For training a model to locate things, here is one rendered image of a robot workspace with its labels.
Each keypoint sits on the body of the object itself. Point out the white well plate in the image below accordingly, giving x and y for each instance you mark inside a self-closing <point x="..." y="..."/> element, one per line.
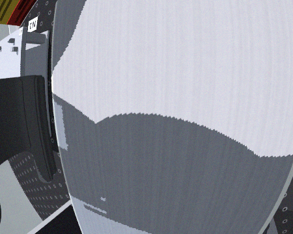
<point x="289" y="178"/>

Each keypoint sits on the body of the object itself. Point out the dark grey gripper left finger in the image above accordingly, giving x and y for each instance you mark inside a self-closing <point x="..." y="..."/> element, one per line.
<point x="24" y="123"/>

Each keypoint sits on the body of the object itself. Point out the white label with black lettering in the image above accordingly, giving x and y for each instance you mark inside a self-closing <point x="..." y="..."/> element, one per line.
<point x="32" y="24"/>

